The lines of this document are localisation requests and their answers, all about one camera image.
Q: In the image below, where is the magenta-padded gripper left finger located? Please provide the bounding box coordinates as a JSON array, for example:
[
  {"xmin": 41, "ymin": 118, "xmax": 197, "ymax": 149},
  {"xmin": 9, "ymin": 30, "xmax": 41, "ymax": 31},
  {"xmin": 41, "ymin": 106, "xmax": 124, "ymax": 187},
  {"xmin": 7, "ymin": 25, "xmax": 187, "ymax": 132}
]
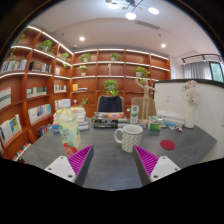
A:
[{"xmin": 43, "ymin": 144, "xmax": 95, "ymax": 187}]

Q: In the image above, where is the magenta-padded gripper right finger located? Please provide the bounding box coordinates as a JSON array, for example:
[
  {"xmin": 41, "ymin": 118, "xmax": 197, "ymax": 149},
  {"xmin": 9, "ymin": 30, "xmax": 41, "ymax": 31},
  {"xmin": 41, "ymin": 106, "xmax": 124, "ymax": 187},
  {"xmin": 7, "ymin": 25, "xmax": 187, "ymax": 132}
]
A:
[{"xmin": 132, "ymin": 144, "xmax": 182, "ymax": 187}]

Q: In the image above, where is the clear drink bottle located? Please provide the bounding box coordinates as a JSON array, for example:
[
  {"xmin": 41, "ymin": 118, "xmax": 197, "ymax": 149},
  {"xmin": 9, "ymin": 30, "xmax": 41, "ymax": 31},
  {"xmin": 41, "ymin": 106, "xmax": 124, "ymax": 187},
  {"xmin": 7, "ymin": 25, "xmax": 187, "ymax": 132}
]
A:
[{"xmin": 57, "ymin": 98, "xmax": 83, "ymax": 157}]

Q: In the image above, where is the flat round red coaster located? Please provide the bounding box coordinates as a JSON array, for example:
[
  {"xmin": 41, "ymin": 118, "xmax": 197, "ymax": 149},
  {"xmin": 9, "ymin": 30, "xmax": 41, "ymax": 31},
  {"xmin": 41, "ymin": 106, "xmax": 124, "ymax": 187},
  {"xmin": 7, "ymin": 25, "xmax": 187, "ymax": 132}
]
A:
[{"xmin": 159, "ymin": 139, "xmax": 176, "ymax": 151}]

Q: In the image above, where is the white mug with triangle pattern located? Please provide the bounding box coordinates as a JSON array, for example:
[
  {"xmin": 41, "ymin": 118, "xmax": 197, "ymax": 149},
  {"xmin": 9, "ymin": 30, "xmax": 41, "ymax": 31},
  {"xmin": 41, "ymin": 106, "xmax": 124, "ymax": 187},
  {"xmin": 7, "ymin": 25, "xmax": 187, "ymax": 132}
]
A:
[{"xmin": 113, "ymin": 124, "xmax": 144, "ymax": 154}]

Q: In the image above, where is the green and white box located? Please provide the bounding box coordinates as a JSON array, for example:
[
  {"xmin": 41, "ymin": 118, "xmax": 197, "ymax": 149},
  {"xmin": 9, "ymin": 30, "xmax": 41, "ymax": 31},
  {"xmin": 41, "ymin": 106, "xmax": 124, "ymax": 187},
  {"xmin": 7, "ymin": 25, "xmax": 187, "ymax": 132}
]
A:
[{"xmin": 147, "ymin": 115, "xmax": 164, "ymax": 132}]

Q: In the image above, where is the white vase with pale flowers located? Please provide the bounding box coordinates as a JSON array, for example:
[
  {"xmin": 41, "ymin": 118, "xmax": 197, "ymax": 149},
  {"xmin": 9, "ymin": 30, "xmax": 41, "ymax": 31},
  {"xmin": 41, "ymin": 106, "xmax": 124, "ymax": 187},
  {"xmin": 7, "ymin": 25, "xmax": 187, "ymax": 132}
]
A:
[{"xmin": 181, "ymin": 79, "xmax": 200, "ymax": 129}]

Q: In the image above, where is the tall green and white carton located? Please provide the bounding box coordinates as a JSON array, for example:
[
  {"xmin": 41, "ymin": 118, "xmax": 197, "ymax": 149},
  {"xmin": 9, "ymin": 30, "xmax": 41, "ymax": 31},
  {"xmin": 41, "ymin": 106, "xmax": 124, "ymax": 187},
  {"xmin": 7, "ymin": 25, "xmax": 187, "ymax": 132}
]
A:
[{"xmin": 129, "ymin": 104, "xmax": 140, "ymax": 125}]

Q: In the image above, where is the stack of dark books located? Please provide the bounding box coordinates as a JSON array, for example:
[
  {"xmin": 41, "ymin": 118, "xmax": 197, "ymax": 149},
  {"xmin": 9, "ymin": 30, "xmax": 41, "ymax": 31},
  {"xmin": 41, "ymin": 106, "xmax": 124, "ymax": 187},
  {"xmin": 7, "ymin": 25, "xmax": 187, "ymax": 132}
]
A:
[{"xmin": 91, "ymin": 111, "xmax": 129, "ymax": 129}]

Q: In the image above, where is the tan chair back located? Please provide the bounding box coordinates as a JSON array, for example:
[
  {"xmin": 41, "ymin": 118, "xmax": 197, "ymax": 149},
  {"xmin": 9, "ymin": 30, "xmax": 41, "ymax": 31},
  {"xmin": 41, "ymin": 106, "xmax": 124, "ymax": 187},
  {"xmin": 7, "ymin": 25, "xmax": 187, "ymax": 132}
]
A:
[{"xmin": 130, "ymin": 96, "xmax": 157, "ymax": 119}]

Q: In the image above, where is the wooden artist mannequin figure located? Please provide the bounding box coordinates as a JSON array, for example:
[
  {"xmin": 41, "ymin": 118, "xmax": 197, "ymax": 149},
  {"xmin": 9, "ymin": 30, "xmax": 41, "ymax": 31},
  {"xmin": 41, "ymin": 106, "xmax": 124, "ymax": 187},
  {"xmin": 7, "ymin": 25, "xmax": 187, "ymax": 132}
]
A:
[{"xmin": 135, "ymin": 76, "xmax": 156, "ymax": 125}]

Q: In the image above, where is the dark office chair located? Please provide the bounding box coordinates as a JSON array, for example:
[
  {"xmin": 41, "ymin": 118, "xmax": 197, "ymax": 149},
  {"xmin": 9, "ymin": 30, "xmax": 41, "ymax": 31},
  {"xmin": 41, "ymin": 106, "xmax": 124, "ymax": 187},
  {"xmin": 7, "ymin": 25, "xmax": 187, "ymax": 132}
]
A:
[{"xmin": 96, "ymin": 95, "xmax": 125, "ymax": 114}]

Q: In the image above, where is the brown wooden shelf unit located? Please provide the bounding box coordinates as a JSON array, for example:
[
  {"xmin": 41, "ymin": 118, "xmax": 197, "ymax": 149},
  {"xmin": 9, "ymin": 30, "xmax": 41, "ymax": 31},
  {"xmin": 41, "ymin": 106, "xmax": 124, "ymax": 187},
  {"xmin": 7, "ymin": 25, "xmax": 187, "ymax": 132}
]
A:
[{"xmin": 0, "ymin": 25, "xmax": 172, "ymax": 161}]

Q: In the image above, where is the grey curtain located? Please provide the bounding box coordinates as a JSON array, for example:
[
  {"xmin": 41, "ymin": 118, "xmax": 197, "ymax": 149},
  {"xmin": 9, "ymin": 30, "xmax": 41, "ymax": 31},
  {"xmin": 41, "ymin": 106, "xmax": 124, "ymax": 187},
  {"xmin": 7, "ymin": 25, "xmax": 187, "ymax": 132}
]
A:
[{"xmin": 182, "ymin": 61, "xmax": 213, "ymax": 81}]

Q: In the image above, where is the window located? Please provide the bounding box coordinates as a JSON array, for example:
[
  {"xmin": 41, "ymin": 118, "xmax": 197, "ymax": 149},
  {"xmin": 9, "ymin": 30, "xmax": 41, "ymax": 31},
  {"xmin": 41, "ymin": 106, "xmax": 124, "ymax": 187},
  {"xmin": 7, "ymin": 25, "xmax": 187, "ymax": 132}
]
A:
[{"xmin": 209, "ymin": 61, "xmax": 224, "ymax": 84}]

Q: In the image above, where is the ceiling air vent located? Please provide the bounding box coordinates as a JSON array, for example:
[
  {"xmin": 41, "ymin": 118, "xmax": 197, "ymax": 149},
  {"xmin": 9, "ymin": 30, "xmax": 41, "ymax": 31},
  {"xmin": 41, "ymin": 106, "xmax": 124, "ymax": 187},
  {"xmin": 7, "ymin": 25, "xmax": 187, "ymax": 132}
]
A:
[{"xmin": 134, "ymin": 20, "xmax": 161, "ymax": 31}]

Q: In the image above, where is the branched ceiling lamp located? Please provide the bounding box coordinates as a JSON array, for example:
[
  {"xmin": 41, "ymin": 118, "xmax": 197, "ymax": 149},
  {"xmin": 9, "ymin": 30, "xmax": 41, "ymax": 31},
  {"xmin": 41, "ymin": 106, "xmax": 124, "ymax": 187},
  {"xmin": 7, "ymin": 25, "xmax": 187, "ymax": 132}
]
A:
[{"xmin": 105, "ymin": 0, "xmax": 160, "ymax": 21}]

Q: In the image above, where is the black ceiling track light rail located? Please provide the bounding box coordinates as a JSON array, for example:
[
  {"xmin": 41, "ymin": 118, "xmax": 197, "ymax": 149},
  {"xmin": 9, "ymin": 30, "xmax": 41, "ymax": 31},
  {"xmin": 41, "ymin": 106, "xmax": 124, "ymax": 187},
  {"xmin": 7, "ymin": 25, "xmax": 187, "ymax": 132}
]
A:
[{"xmin": 181, "ymin": 53, "xmax": 223, "ymax": 66}]

